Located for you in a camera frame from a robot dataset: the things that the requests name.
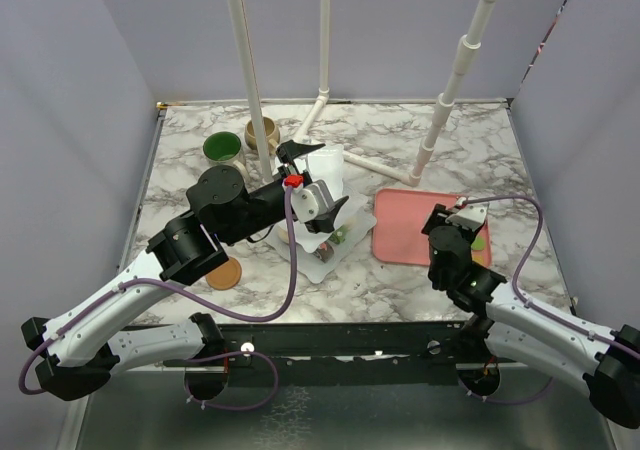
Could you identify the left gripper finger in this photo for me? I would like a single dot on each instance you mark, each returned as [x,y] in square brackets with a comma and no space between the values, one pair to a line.
[289,151]
[325,222]

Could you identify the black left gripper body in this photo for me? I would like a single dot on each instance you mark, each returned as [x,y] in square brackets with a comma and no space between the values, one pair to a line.
[285,172]

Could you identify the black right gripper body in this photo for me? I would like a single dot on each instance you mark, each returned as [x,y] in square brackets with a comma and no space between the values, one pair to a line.
[439,217]

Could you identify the green swiss roll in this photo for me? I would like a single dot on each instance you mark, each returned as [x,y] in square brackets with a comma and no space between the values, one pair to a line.
[339,236]

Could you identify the three tier white stand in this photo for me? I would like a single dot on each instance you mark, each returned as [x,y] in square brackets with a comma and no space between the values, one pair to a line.
[328,164]

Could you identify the green round biscuit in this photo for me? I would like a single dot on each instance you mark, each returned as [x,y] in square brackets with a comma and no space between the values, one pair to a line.
[478,244]

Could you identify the white round cake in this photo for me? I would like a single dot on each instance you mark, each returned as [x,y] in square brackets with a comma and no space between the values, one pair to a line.
[283,235]

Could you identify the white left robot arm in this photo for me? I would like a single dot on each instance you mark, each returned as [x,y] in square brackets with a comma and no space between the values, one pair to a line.
[77,353]

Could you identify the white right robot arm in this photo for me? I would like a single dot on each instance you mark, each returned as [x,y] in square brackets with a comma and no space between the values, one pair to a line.
[597,361]

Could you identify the yellow rectangular biscuit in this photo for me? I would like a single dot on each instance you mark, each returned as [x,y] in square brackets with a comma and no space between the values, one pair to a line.
[477,260]

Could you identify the pink serving tray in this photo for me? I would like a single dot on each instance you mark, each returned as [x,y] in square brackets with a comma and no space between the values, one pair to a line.
[401,215]

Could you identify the green interior mug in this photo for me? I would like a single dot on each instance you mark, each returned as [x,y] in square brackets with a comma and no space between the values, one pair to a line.
[224,148]

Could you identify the wooden coaster near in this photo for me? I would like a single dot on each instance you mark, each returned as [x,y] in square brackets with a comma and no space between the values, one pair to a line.
[226,276]

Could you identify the middle white pvc pole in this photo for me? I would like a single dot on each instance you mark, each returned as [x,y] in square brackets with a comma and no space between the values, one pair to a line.
[323,82]

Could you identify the left white pvc pole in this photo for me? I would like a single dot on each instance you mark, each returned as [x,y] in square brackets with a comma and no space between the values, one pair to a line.
[240,28]

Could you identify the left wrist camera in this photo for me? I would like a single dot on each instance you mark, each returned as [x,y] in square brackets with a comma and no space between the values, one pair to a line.
[308,200]

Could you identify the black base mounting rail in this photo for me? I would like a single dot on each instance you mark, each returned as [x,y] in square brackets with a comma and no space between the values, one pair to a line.
[341,354]

